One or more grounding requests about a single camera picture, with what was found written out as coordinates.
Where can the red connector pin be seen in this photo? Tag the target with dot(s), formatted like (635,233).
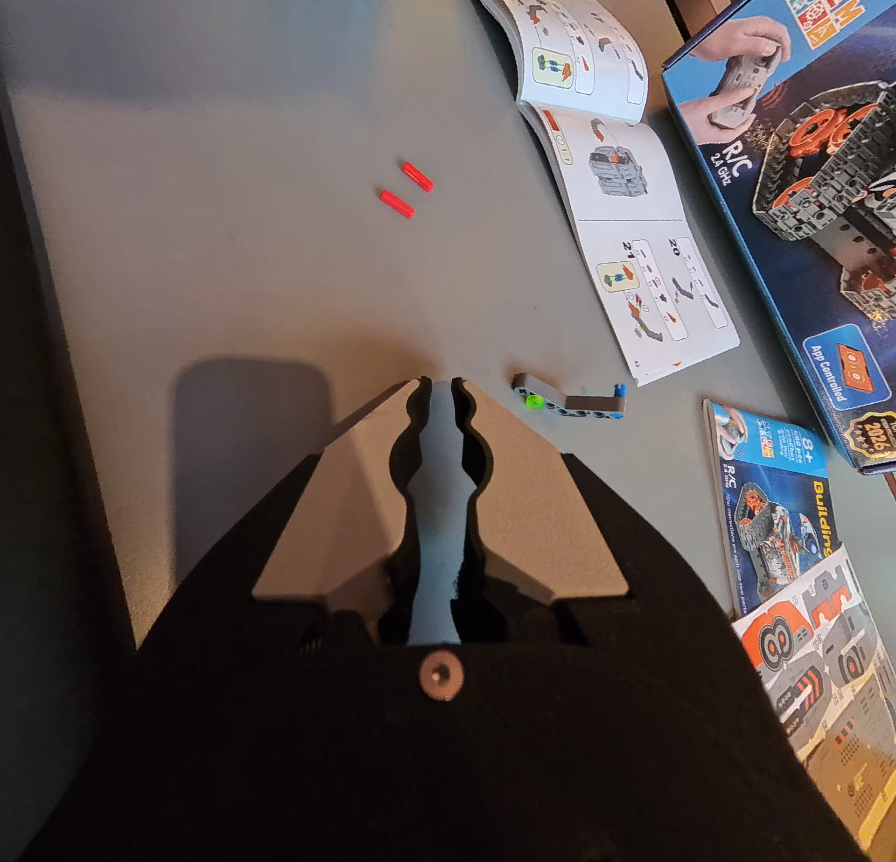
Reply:
(397,203)
(417,176)

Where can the sticker sheet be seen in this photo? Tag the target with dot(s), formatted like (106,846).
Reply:
(826,666)

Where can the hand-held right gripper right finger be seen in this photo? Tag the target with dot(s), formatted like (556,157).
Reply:
(553,526)

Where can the open instruction booklet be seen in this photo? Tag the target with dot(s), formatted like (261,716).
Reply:
(630,176)

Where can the dark grey angled building beam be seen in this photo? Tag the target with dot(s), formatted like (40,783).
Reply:
(588,405)

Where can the small blue booklet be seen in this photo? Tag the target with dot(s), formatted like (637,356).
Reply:
(770,470)

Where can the blue robot kit box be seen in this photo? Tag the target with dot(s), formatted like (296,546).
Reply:
(805,281)

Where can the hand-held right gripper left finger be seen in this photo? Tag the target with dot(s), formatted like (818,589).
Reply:
(329,526)

